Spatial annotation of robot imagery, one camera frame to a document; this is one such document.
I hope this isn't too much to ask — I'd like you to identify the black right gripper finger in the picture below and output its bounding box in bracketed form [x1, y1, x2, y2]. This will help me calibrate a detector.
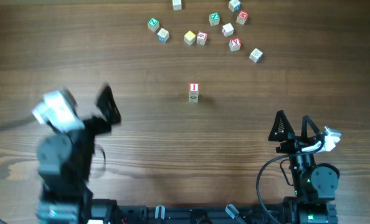
[301, 115, 320, 139]
[268, 110, 295, 142]

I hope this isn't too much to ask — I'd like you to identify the yellow soccer ball block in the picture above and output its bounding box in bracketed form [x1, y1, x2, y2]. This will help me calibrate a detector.
[189, 92, 199, 103]

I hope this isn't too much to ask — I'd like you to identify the red I letter block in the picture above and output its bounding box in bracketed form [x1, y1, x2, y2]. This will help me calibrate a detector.
[189, 83, 199, 93]

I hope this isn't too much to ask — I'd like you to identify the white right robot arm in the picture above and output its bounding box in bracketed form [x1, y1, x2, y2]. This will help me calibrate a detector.
[268, 110, 341, 224]

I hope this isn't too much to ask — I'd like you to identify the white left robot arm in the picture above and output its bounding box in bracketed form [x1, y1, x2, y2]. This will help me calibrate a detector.
[32, 84, 122, 224]

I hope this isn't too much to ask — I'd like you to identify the blue X letter block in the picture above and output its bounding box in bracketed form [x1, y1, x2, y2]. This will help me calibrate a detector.
[249, 49, 263, 63]

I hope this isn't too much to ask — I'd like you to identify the blue sided wooden block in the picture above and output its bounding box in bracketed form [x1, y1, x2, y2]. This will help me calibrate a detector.
[157, 28, 169, 43]

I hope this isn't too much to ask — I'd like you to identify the green Z letter block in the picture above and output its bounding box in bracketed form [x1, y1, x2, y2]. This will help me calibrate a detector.
[148, 17, 159, 32]

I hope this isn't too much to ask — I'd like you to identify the red Y letter block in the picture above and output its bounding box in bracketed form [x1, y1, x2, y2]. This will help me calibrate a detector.
[229, 38, 242, 51]

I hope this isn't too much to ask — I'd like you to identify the yellow top wooden block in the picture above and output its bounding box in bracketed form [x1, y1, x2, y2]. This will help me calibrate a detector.
[184, 30, 196, 45]

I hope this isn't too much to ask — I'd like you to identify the white red sided block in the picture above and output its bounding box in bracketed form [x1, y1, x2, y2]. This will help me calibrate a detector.
[222, 23, 234, 37]

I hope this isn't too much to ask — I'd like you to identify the red 9 number block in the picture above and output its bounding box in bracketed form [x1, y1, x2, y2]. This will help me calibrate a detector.
[196, 31, 207, 45]

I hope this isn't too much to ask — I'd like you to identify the red M letter block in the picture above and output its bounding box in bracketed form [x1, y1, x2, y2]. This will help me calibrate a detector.
[236, 11, 249, 25]

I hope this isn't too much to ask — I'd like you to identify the plain wooden block far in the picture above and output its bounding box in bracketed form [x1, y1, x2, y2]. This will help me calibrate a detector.
[172, 0, 182, 11]

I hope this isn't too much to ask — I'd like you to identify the green N letter block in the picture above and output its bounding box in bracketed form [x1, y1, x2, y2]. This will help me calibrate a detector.
[209, 12, 221, 26]

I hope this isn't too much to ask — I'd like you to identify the blue sided far block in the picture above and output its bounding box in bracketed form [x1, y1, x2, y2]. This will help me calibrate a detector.
[229, 0, 241, 12]

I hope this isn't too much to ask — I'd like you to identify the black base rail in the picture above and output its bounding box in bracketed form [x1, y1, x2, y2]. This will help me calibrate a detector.
[88, 199, 338, 224]

